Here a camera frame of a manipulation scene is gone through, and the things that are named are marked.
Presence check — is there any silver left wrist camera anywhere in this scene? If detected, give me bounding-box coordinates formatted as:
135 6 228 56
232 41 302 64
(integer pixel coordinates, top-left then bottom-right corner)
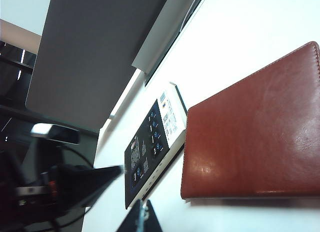
30 123 81 145

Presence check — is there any black hardcover book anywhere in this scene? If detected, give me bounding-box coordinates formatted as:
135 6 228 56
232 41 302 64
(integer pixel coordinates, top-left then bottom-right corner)
123 81 189 210

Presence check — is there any dark glass door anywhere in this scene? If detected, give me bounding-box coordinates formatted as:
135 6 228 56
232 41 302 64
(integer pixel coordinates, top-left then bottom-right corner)
0 41 38 105

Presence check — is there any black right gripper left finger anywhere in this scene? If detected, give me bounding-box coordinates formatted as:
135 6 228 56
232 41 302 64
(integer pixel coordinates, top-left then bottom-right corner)
115 199 144 232

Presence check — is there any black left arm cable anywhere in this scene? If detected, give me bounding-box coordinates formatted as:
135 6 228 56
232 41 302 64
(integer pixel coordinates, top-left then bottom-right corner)
58 143 97 168

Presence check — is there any red leather-bound book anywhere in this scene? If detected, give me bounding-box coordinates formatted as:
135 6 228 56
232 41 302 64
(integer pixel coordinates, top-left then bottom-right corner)
179 41 320 202

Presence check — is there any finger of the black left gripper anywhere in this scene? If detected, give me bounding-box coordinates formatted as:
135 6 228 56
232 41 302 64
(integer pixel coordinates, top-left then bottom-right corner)
57 164 124 214

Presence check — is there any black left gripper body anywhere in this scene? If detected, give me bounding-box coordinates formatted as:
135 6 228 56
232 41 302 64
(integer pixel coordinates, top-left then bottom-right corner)
14 166 63 213

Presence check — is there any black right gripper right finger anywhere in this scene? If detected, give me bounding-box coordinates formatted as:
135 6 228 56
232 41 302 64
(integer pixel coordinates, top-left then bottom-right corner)
142 199 164 232

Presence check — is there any grey metal cable tray flap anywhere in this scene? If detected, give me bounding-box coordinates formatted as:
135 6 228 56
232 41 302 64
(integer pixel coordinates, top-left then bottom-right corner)
131 0 211 73

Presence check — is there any grey desk partition panel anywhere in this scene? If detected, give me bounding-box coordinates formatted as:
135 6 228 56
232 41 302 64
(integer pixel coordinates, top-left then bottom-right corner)
24 0 176 130

